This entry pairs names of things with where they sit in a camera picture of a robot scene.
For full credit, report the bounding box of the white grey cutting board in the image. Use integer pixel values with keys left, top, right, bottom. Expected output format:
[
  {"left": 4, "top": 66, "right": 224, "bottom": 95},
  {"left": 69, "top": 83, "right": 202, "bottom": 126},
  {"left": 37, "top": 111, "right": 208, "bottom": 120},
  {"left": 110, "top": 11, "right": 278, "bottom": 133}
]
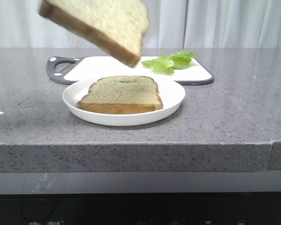
[{"left": 46, "top": 56, "right": 214, "bottom": 85}]

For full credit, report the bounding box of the toasted bread slice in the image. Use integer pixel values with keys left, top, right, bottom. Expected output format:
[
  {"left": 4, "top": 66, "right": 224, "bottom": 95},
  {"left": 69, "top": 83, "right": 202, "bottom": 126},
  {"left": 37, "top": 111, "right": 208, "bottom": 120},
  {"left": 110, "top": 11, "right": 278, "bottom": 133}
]
[
  {"left": 76, "top": 76, "right": 163, "bottom": 114},
  {"left": 39, "top": 0, "right": 149, "bottom": 68}
]

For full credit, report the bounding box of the white round plate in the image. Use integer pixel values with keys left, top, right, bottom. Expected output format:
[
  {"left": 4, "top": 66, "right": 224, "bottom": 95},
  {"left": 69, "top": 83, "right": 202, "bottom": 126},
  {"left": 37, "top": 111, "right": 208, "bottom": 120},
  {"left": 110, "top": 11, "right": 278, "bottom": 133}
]
[{"left": 63, "top": 75, "right": 185, "bottom": 126}]

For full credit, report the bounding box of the green lettuce leaf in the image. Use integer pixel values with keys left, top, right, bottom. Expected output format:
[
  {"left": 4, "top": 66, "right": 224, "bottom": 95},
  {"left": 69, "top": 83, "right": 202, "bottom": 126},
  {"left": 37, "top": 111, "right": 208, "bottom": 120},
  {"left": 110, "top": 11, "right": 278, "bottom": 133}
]
[{"left": 141, "top": 50, "right": 197, "bottom": 74}]

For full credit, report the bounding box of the white curtain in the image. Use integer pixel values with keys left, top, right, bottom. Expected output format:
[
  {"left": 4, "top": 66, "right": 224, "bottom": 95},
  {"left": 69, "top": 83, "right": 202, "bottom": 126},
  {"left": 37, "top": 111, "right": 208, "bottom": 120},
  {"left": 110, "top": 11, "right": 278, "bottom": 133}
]
[{"left": 0, "top": 0, "right": 281, "bottom": 48}]

